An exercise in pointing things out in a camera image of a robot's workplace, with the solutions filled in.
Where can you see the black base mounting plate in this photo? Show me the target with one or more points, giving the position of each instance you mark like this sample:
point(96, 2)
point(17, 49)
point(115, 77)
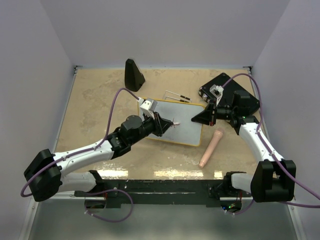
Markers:
point(113, 193)

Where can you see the pink plastic handle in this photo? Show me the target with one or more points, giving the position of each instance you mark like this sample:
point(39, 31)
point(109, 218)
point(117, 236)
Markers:
point(217, 135)

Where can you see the metal wire board stand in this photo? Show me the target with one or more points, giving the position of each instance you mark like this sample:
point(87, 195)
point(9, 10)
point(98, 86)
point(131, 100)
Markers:
point(175, 96)

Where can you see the yellow framed whiteboard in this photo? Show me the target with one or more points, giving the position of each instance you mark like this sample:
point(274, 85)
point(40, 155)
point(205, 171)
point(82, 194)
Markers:
point(188, 132)

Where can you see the black wedge stand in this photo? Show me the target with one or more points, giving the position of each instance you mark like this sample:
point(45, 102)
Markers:
point(133, 77)

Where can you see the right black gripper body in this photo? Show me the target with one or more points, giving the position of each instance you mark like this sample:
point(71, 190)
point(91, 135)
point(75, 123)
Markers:
point(224, 112)

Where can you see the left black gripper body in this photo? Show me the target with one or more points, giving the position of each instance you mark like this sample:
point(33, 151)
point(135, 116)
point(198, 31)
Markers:
point(150, 125)

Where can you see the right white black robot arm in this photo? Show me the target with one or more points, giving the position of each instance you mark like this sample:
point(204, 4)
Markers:
point(272, 179)

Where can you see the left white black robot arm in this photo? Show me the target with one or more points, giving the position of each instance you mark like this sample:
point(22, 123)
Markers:
point(51, 173)

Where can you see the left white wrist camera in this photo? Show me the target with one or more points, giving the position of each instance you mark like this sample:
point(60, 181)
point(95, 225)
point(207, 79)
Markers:
point(147, 106)

